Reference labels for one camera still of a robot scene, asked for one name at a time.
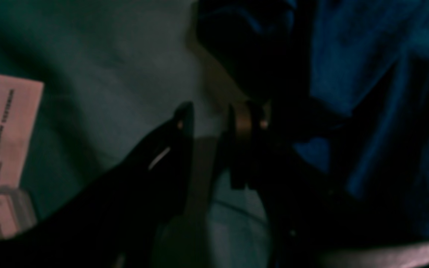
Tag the light blue table cloth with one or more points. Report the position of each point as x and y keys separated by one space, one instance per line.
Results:
x=113 y=71

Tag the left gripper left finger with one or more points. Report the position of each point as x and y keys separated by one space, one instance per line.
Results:
x=120 y=212

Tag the white label card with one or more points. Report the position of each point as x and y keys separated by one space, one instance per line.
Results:
x=19 y=104

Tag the packaged tool blister pack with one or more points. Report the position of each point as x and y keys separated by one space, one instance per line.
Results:
x=17 y=212

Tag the dark blue t-shirt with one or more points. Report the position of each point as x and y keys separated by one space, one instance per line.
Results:
x=349 y=86

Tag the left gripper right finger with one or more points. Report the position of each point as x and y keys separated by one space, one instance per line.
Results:
x=314 y=222

